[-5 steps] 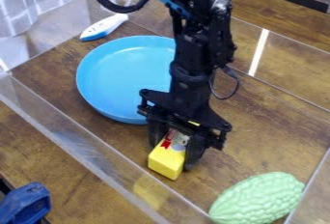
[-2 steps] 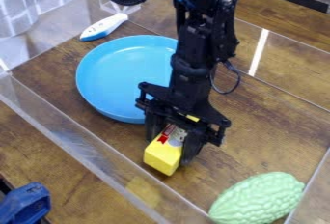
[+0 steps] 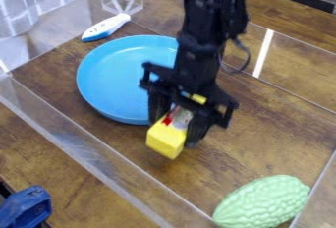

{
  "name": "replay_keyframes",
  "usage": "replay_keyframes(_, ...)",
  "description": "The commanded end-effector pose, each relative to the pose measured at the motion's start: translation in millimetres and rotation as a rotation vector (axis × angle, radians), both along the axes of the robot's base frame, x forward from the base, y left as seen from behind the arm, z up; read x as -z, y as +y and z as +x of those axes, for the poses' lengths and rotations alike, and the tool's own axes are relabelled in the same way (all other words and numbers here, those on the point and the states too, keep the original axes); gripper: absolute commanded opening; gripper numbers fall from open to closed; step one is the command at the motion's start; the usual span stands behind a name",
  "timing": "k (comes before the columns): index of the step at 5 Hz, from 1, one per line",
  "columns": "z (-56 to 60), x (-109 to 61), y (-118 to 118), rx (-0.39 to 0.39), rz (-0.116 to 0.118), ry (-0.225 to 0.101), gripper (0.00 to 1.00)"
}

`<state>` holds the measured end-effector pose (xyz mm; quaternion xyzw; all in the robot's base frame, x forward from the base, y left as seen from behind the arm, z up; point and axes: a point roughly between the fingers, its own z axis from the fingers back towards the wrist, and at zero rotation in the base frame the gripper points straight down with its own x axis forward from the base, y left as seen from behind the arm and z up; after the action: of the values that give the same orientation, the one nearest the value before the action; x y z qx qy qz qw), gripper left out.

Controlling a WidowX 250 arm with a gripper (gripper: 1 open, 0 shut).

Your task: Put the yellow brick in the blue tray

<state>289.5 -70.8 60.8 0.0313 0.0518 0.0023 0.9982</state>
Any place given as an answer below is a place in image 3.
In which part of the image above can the clear acrylic barrier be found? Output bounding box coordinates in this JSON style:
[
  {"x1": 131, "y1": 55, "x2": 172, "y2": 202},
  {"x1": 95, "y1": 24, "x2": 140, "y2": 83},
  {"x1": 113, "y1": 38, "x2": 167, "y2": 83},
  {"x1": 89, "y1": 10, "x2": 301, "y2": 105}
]
[{"x1": 0, "y1": 0, "x2": 336, "y2": 228}]

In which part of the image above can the green bitter gourd toy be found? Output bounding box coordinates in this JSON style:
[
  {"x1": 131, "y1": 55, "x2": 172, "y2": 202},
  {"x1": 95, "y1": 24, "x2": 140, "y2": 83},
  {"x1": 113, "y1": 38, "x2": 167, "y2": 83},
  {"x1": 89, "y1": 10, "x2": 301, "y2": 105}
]
[{"x1": 212, "y1": 175, "x2": 309, "y2": 228}]

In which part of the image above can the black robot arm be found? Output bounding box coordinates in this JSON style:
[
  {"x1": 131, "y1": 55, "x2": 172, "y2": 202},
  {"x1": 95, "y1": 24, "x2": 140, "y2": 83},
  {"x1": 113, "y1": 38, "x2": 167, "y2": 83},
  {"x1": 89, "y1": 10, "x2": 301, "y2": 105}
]
[{"x1": 139, "y1": 0, "x2": 248, "y2": 147}]

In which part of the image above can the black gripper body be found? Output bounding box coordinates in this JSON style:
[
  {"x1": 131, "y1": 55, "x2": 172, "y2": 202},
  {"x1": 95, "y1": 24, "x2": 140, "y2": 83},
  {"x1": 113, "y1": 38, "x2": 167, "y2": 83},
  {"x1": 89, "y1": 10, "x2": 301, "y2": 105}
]
[{"x1": 137, "y1": 33, "x2": 241, "y2": 130}]

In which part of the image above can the blue round tray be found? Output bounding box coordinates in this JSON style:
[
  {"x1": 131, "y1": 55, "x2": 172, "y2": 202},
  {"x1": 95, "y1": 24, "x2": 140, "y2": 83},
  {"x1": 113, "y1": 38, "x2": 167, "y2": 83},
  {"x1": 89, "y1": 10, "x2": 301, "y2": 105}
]
[{"x1": 76, "y1": 35, "x2": 177, "y2": 125}]

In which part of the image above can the yellow butter brick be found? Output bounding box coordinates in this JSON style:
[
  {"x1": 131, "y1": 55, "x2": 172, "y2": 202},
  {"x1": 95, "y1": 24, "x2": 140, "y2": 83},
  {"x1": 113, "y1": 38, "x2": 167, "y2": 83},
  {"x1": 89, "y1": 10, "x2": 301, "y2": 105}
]
[{"x1": 145, "y1": 102, "x2": 193, "y2": 159}]

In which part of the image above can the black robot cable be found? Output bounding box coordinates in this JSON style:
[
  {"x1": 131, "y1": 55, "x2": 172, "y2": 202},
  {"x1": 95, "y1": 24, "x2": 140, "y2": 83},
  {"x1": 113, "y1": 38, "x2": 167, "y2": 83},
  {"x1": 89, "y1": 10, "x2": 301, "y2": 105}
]
[{"x1": 217, "y1": 36, "x2": 253, "y2": 75}]

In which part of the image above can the white blue remote device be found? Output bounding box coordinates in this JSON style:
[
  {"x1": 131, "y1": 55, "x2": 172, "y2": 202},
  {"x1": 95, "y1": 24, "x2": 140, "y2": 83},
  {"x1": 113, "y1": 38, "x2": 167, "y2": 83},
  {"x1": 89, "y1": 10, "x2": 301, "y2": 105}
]
[{"x1": 81, "y1": 13, "x2": 131, "y2": 42}]

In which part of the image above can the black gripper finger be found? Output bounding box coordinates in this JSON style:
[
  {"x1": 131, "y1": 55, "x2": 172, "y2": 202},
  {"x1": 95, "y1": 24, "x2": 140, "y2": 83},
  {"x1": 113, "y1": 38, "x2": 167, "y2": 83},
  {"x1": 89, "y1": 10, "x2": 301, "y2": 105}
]
[
  {"x1": 185, "y1": 111, "x2": 215, "y2": 148},
  {"x1": 148, "y1": 90, "x2": 172, "y2": 124}
]

